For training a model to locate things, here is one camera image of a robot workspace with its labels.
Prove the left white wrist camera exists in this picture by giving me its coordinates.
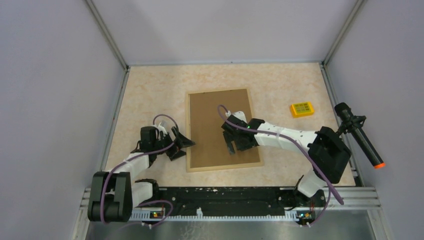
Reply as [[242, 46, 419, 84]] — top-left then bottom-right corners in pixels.
[[155, 120, 169, 136]]

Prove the yellow calculator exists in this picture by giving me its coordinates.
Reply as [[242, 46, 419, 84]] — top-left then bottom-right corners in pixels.
[[289, 101, 315, 118]]

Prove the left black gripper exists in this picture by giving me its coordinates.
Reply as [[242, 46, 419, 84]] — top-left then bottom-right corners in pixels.
[[152, 126, 195, 161]]

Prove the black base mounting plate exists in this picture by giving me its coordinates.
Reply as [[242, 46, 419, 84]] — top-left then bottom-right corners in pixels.
[[129, 186, 327, 218]]

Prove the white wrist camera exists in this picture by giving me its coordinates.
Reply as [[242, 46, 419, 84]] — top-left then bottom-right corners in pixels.
[[155, 120, 169, 136], [225, 111, 248, 123]]

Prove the black microphone orange tip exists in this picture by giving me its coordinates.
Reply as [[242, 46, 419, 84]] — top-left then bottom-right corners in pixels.
[[334, 102, 386, 169]]

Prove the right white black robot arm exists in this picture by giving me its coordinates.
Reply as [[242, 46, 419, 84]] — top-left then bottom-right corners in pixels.
[[219, 111, 351, 206]]

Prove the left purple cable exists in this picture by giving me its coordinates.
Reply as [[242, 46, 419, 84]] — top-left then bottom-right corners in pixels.
[[99, 114, 180, 229]]

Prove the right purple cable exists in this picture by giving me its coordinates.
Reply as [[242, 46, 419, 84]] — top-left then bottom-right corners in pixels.
[[216, 104, 345, 228]]

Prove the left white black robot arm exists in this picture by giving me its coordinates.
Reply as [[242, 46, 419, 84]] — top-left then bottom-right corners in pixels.
[[87, 125, 196, 223]]

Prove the white toothed cable rail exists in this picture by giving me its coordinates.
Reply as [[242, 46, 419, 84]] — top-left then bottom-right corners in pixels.
[[129, 208, 312, 222]]

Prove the black microphone tripod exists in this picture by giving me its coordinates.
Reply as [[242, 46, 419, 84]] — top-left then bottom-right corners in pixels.
[[336, 115, 367, 136]]

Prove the purple cable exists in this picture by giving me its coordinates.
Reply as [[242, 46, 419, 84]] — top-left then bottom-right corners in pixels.
[[99, 114, 180, 229], [216, 104, 345, 228]]

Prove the light wooden picture frame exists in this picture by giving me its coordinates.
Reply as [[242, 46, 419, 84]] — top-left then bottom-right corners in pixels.
[[184, 87, 265, 173]]

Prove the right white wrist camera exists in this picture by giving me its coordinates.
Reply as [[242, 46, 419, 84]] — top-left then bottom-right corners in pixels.
[[225, 111, 248, 123]]

